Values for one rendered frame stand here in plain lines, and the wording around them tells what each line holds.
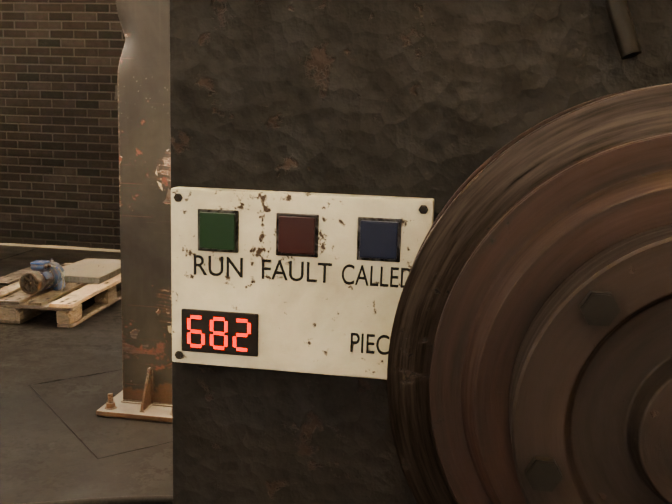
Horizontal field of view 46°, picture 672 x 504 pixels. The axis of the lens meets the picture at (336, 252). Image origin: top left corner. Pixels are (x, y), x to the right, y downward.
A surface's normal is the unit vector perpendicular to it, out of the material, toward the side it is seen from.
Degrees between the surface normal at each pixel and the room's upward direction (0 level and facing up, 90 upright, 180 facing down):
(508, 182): 90
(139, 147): 90
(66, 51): 90
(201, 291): 90
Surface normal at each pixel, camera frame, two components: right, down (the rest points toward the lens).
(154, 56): -0.18, 0.17
